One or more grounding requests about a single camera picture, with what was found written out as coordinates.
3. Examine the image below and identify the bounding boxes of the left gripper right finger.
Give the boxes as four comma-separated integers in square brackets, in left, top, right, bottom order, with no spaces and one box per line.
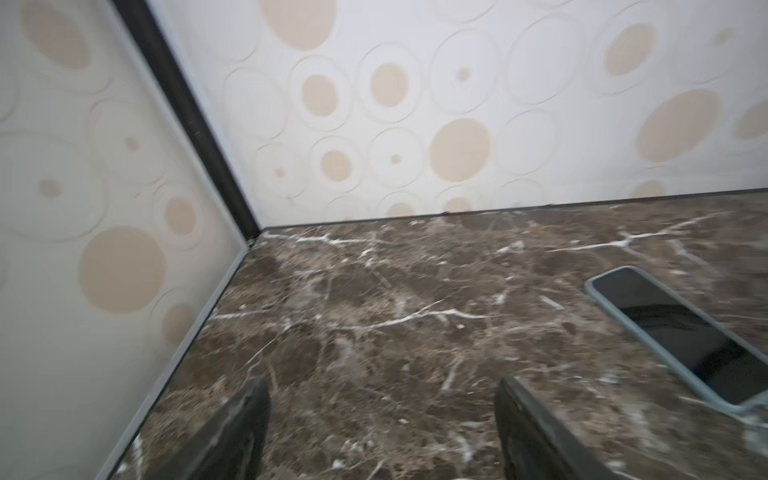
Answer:
[494,377,616,480]

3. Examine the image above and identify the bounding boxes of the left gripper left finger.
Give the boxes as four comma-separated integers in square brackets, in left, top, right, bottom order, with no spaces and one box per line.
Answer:
[152,380,271,480]

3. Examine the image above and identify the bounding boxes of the black phone blue edge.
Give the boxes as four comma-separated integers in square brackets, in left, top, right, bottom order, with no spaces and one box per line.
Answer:
[590,268,768,406]

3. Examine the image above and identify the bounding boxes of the light blue case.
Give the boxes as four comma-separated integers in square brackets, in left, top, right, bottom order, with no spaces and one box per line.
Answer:
[584,265,768,418]

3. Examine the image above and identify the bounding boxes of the black frame post left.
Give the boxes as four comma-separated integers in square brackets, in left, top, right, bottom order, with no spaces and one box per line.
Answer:
[111,0,262,244]

